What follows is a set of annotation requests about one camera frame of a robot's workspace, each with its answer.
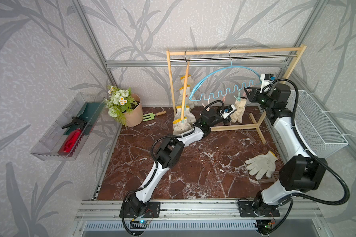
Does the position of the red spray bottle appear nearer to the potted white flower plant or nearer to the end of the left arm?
the potted white flower plant

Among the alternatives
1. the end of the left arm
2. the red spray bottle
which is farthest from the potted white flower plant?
the end of the left arm

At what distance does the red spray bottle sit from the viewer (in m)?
0.57

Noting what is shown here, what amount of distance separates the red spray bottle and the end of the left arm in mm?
551

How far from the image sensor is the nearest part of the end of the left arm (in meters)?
0.74
